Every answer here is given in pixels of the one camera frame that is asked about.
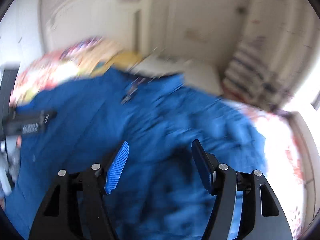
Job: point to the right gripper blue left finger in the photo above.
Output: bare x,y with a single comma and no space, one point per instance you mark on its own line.
115,169

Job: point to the floral bed sheet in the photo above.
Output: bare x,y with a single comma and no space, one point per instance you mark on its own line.
89,58

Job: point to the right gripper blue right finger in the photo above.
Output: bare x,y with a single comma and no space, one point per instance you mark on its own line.
204,166

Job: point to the patterned striped curtain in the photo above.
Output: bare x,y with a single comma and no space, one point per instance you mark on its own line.
271,56

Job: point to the blue quilted puffer jacket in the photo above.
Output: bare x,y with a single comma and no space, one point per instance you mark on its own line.
160,194

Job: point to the white wooden headboard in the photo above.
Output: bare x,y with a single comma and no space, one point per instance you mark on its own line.
126,22

